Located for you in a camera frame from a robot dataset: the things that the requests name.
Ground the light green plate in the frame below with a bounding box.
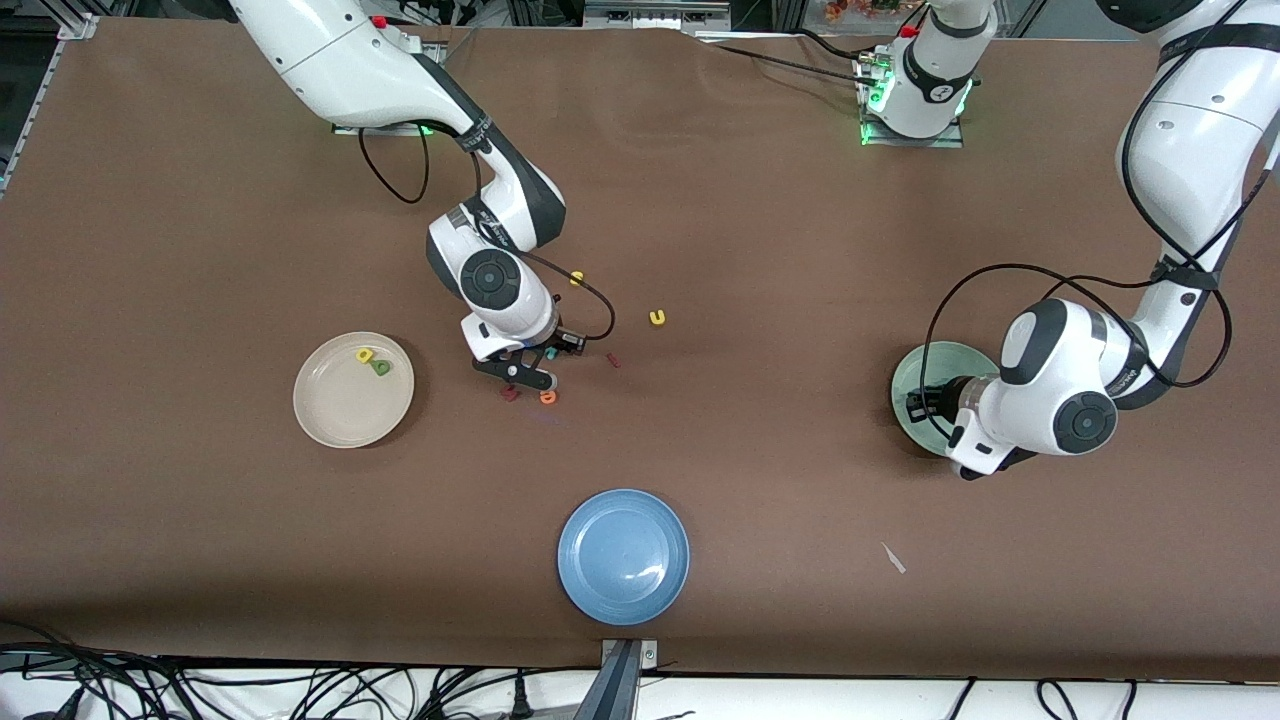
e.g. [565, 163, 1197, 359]
[890, 341, 1001, 460]

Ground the beige plate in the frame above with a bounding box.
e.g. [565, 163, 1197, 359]
[292, 331, 416, 450]

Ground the blue plate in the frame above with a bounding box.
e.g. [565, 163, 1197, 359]
[557, 488, 691, 627]

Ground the grey equipment box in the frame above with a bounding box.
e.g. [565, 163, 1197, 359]
[583, 0, 733, 31]

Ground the brown table cover sheet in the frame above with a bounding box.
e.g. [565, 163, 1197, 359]
[0, 18, 1280, 683]

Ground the orange flower decoration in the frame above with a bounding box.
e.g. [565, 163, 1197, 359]
[822, 0, 906, 23]

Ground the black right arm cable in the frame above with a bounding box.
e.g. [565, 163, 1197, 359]
[358, 125, 616, 343]

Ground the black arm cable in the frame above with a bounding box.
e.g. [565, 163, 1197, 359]
[922, 0, 1280, 391]
[358, 125, 616, 343]

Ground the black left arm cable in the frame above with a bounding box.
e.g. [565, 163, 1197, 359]
[922, 0, 1280, 391]

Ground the thin black cable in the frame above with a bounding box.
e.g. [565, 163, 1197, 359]
[700, 28, 886, 91]

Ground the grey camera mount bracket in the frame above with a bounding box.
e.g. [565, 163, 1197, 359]
[598, 640, 661, 720]

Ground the aluminium table frame rail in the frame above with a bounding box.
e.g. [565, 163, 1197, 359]
[0, 30, 66, 196]

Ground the aluminium frame corner bracket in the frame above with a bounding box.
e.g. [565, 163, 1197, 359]
[55, 0, 101, 41]

